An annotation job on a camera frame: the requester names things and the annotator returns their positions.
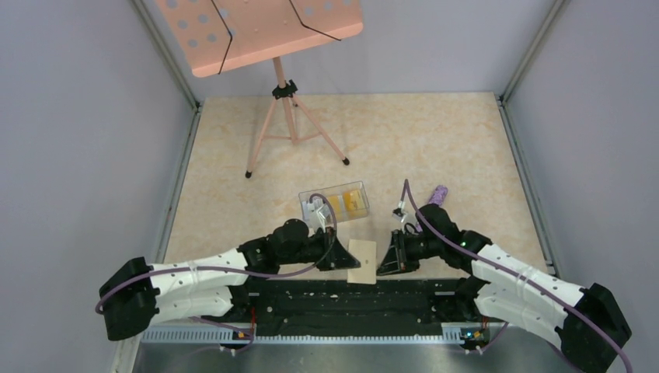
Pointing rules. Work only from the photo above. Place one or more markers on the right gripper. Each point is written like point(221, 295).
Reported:
point(398, 259)

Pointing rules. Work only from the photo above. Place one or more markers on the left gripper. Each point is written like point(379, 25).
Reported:
point(338, 258)

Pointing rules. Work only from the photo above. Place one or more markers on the yellow credit card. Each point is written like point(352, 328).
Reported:
point(349, 205)

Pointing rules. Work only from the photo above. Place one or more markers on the clear plastic card box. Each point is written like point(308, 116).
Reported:
point(323, 193)

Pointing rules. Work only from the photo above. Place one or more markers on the purple glitter microphone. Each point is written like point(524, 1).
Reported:
point(438, 196)

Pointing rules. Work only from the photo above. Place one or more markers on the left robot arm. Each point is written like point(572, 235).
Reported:
point(142, 294)

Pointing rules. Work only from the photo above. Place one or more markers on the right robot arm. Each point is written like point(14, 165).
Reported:
point(585, 324)

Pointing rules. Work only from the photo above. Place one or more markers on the white grey credit card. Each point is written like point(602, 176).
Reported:
point(316, 213)

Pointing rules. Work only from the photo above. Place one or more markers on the pink music stand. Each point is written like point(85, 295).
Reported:
point(220, 36)

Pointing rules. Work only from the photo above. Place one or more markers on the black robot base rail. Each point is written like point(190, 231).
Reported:
point(388, 308)

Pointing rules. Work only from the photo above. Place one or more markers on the grey slotted cable duct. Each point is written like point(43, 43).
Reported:
point(190, 333)

